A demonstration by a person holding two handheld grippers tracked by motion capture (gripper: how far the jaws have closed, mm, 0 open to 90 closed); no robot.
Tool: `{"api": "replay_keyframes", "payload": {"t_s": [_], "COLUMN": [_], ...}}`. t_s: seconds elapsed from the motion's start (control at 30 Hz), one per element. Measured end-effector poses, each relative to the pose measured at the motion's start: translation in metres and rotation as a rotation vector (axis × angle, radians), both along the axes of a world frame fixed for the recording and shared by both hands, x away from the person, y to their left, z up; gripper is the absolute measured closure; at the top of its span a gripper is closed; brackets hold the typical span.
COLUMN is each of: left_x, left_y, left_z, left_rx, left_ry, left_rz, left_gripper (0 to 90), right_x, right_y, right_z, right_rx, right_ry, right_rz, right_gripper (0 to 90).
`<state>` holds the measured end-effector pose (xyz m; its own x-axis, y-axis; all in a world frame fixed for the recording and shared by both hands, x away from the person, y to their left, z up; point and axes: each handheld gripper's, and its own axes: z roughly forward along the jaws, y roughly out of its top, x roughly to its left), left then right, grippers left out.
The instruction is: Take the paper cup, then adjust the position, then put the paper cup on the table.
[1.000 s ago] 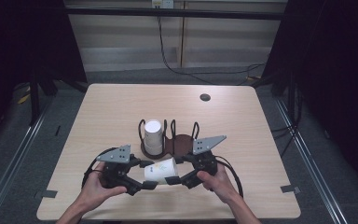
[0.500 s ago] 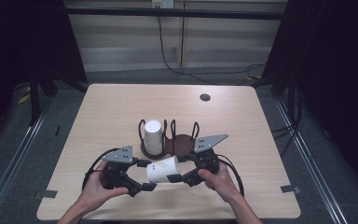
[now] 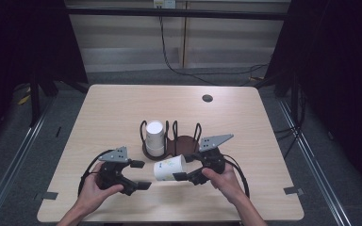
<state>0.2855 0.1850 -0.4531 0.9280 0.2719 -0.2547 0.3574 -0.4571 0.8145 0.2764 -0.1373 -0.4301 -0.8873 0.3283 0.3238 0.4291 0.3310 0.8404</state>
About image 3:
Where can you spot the printed white paper cup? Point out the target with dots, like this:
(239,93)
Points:
(168,169)

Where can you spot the person's left hand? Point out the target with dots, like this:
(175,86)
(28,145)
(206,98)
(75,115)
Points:
(92,191)

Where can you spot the white wall socket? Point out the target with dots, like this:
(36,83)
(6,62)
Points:
(165,3)

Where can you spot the small black tape strip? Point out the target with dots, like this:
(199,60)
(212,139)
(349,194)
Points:
(58,132)

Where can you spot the stack of white paper cups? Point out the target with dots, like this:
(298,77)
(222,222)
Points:
(154,138)

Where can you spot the dark curtain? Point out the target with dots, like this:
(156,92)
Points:
(339,62)
(22,40)

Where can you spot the black horizontal bar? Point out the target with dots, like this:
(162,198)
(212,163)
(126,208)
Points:
(122,12)

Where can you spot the brown double cup holder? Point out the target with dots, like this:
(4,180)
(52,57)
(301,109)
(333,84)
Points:
(182,144)

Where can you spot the person's right hand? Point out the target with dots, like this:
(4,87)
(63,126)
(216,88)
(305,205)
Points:
(224,185)

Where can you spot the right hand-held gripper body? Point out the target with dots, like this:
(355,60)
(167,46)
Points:
(213,142)

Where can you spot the metal floor rail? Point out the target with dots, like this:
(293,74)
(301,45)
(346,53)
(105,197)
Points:
(15,157)
(311,160)

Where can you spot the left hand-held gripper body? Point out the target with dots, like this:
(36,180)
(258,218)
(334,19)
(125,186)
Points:
(114,156)

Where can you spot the black stand leg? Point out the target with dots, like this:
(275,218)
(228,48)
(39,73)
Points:
(35,100)

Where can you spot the grey tape piece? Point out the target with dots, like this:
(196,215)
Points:
(48,196)
(292,190)

